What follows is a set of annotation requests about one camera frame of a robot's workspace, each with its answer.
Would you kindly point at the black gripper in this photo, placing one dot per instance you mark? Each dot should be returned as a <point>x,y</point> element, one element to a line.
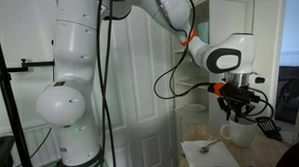
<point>240,95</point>

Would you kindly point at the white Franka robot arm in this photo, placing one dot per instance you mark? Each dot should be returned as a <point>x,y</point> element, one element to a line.
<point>71,46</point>

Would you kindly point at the black slotted spatula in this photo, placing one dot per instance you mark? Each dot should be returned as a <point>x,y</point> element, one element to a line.
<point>267,124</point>

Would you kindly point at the metal spoon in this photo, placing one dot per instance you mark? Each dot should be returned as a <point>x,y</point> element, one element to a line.
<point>204,149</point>

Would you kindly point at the white paper napkin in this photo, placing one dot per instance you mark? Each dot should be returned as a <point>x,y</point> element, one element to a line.
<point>209,159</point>

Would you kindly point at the dark sofa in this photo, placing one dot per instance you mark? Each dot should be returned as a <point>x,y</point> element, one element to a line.
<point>294,88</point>

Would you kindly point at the cream shelf cabinet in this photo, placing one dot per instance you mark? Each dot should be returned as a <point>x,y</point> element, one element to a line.
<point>227,20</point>

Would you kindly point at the white panel door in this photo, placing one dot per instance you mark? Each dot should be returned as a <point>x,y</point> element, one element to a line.
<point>143,93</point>

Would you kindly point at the white radiator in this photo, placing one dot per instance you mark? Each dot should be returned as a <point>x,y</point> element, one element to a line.
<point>38,144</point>

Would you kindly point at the white doorway frame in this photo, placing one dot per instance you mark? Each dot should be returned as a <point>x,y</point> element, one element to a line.
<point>281,29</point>

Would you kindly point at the black camera stand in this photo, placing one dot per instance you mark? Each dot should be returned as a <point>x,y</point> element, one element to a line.
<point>6,98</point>

